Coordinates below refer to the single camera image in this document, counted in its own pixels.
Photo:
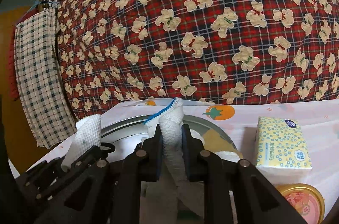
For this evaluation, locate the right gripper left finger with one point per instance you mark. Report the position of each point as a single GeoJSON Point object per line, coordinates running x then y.
{"type": "Point", "coordinates": [126, 176]}

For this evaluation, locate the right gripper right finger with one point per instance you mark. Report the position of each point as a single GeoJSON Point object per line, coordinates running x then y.
{"type": "Point", "coordinates": [234, 192]}

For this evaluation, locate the white knitted cloth blue edge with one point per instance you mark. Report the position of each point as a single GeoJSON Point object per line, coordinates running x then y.
{"type": "Point", "coordinates": [161, 199]}

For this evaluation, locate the yellow sponge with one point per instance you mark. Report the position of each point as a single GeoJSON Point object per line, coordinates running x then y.
{"type": "Point", "coordinates": [225, 149]}

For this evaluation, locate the pink white folded towel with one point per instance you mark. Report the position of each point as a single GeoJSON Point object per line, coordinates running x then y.
{"type": "Point", "coordinates": [88, 135]}

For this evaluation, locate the yellow blue tissue pack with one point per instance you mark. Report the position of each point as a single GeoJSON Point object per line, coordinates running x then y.
{"type": "Point", "coordinates": [280, 144]}

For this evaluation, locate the white fruit print tablecloth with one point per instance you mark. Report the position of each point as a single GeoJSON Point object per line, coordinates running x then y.
{"type": "Point", "coordinates": [124, 127]}

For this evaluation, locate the checked hanging cloth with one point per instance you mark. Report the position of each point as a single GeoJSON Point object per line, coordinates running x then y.
{"type": "Point", "coordinates": [38, 78]}

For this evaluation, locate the red plaid bear blanket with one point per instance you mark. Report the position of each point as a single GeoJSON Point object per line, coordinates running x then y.
{"type": "Point", "coordinates": [229, 52]}

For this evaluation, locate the wooden door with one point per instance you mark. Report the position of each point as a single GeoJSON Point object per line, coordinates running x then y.
{"type": "Point", "coordinates": [21, 146]}

